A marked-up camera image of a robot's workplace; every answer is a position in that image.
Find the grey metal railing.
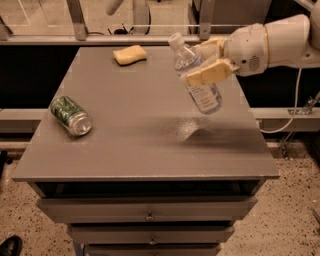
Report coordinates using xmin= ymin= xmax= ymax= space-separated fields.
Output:
xmin=0 ymin=0 xmax=301 ymax=47

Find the black shoe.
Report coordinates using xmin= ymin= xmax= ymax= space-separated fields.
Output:
xmin=0 ymin=236 xmax=23 ymax=256

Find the bottom grey drawer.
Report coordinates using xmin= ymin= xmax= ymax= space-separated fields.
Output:
xmin=87 ymin=244 xmax=221 ymax=256

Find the white cable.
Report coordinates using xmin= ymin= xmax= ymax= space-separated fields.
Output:
xmin=259 ymin=67 xmax=303 ymax=135

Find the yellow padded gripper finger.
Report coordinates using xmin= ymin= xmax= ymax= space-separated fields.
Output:
xmin=194 ymin=37 xmax=226 ymax=61
xmin=185 ymin=59 xmax=239 ymax=86

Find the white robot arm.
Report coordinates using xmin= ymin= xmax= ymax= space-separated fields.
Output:
xmin=182 ymin=0 xmax=320 ymax=86

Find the grey drawer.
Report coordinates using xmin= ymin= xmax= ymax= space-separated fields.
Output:
xmin=68 ymin=223 xmax=234 ymax=245
xmin=87 ymin=244 xmax=221 ymax=256
xmin=37 ymin=196 xmax=257 ymax=224

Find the clear blue-label plastic bottle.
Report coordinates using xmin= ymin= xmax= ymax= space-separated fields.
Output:
xmin=168 ymin=32 xmax=222 ymax=115

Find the middle grey drawer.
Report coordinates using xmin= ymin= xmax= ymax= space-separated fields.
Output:
xmin=68 ymin=223 xmax=234 ymax=245

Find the green soda can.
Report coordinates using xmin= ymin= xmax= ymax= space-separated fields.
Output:
xmin=50 ymin=96 xmax=93 ymax=136

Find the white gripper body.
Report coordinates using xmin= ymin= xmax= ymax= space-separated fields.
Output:
xmin=224 ymin=23 xmax=269 ymax=77

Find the top grey drawer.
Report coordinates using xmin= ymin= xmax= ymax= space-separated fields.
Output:
xmin=37 ymin=196 xmax=257 ymax=224

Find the yellow sponge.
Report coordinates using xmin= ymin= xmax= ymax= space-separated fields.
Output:
xmin=113 ymin=45 xmax=148 ymax=66

